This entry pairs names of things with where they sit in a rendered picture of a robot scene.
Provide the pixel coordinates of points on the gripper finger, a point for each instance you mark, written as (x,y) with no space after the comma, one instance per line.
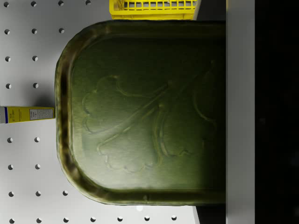
(213,215)
(212,9)

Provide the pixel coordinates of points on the flat-sided can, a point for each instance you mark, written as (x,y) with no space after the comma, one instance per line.
(144,112)

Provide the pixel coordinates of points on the yellow basket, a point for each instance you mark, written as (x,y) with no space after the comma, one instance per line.
(151,12)

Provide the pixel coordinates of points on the yellow and white box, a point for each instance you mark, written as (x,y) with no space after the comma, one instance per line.
(21,114)

